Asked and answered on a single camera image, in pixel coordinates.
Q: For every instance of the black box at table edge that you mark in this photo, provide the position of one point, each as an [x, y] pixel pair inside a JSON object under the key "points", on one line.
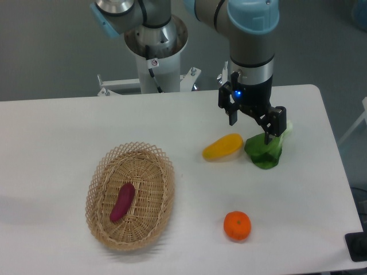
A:
{"points": [[356, 243]]}

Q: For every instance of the white frame at right edge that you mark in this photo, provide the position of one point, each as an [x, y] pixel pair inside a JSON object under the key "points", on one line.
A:
{"points": [[361, 119]]}

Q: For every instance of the green bok choy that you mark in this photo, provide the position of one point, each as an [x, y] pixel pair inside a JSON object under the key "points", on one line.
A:
{"points": [[266, 156]]}

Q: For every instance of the orange mandarin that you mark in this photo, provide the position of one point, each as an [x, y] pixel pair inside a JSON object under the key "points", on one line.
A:
{"points": [[237, 225]]}

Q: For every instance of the yellow mango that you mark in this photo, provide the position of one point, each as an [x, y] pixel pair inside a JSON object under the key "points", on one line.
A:
{"points": [[223, 149]]}

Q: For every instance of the blue object top right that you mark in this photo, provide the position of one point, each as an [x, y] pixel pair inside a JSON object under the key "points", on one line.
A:
{"points": [[359, 14]]}

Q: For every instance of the purple sweet potato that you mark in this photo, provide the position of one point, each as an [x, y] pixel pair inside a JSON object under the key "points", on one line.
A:
{"points": [[123, 202]]}

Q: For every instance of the woven wicker basket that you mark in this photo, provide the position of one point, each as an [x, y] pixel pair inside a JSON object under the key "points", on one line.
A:
{"points": [[151, 172]]}

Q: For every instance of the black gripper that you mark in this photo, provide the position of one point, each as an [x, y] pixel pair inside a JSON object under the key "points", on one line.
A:
{"points": [[253, 100]]}

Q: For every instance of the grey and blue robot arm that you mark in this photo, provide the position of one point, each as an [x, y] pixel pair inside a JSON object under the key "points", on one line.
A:
{"points": [[247, 25]]}

